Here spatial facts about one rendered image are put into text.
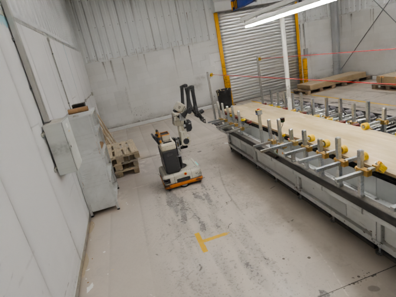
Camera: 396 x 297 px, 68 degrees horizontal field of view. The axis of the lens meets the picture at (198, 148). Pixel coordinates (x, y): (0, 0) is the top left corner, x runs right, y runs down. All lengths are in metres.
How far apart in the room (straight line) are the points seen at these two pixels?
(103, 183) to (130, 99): 6.44
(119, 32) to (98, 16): 0.81
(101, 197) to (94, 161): 0.59
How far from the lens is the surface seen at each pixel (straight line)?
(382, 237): 3.23
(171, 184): 4.92
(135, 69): 10.78
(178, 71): 10.98
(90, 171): 4.65
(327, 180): 3.10
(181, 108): 4.84
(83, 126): 4.49
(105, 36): 10.84
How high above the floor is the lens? 2.08
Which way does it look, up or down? 18 degrees down
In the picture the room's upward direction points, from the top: 11 degrees counter-clockwise
